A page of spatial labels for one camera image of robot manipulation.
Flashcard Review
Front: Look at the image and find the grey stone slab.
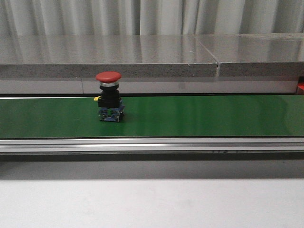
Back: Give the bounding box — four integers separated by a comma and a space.
195, 33, 304, 79
0, 35, 217, 79

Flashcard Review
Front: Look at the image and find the grey stone slab left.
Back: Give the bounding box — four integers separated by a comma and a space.
0, 35, 217, 79

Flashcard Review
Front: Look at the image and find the green conveyor belt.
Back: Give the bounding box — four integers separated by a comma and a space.
0, 95, 304, 139

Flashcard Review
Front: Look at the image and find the red plastic tray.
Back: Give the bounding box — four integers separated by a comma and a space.
296, 82, 304, 95

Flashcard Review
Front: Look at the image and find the white base panel under slab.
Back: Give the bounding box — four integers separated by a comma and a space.
0, 76, 299, 95

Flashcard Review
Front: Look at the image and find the aluminium conveyor frame rail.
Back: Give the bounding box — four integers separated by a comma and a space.
0, 137, 304, 161

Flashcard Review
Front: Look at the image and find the grey stone slab right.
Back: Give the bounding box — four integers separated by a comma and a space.
195, 33, 304, 79

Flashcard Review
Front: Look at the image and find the white curtain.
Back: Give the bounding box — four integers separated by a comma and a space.
0, 0, 304, 36

